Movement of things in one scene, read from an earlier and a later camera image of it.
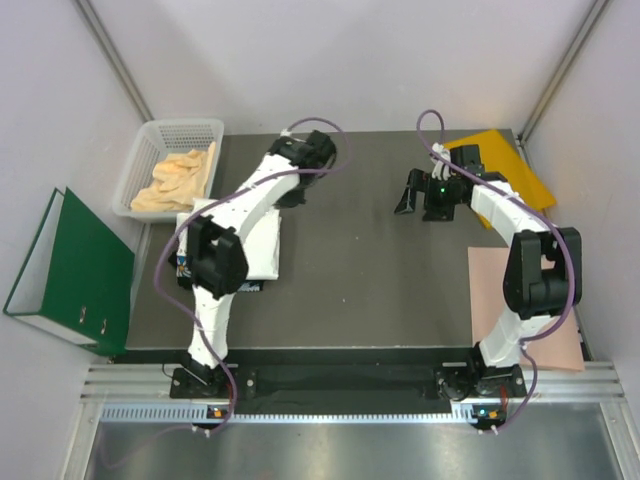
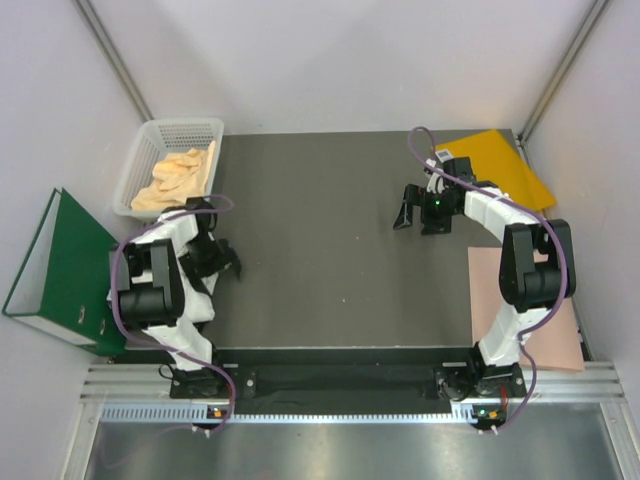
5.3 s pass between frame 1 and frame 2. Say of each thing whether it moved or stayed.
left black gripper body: moved
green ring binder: stayed
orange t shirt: stayed
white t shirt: moved
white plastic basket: stayed
